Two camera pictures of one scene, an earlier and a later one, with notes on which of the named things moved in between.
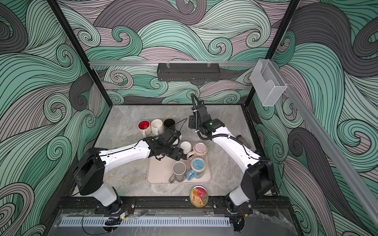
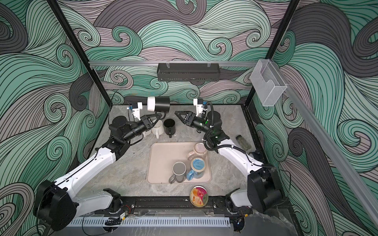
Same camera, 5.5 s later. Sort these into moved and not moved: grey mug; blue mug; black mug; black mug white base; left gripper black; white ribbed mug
Moved: left gripper black; black mug white base
Not moved: black mug; blue mug; white ribbed mug; grey mug
